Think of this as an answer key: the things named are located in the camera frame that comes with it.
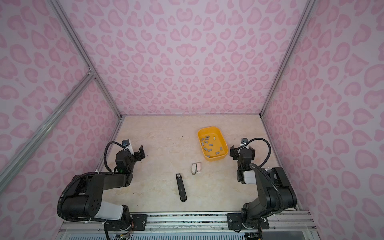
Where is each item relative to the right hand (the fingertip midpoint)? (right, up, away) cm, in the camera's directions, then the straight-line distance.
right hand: (242, 144), depth 92 cm
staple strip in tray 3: (-19, -1, +10) cm, 22 cm away
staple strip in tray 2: (-16, +3, +13) cm, 21 cm away
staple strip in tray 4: (-12, -4, +8) cm, 15 cm away
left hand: (-66, 0, -1) cm, 66 cm away
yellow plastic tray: (-18, 0, +11) cm, 21 cm away
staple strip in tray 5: (-15, -6, +6) cm, 18 cm away
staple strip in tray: (-21, +3, +14) cm, 26 cm away
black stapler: (-36, -26, -11) cm, 46 cm away
